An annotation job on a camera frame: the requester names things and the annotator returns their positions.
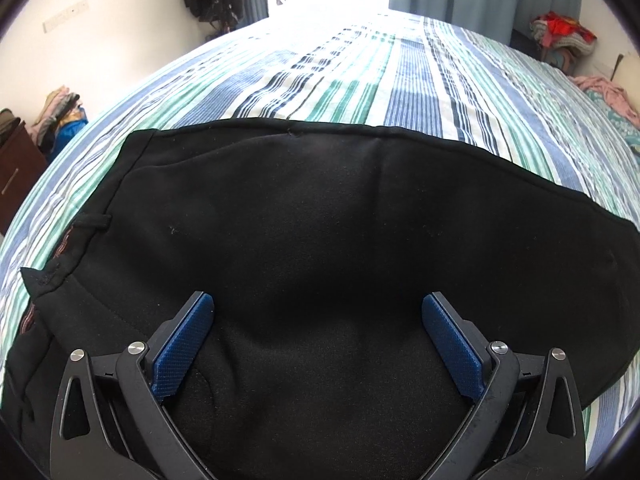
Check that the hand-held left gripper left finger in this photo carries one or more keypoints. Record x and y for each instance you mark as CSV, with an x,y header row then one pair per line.
x,y
182,346

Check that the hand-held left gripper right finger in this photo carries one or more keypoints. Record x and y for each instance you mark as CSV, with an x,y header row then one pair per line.
x,y
452,346

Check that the black pants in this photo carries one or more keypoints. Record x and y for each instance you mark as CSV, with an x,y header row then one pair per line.
x,y
320,210

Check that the dark wooden cabinet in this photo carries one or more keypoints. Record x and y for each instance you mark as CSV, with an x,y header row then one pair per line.
x,y
17,170

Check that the clothes pile with blue cloth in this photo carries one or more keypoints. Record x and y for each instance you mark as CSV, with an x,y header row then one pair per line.
x,y
62,120

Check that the teal patterned pillow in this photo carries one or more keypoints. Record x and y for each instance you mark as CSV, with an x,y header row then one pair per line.
x,y
622,120

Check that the striped bed sheet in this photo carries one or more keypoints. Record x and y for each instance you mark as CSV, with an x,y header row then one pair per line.
x,y
350,75

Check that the pink cloth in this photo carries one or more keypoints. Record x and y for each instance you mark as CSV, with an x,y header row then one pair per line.
x,y
602,87

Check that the small stool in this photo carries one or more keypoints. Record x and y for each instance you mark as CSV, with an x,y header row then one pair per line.
x,y
555,60

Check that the cream headboard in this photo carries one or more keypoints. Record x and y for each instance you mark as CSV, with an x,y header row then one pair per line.
x,y
629,70

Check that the clothes pile with red cloth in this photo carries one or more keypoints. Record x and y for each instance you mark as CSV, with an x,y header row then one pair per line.
x,y
562,32

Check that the white wall switch plate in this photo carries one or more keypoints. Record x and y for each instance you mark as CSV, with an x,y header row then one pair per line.
x,y
65,16

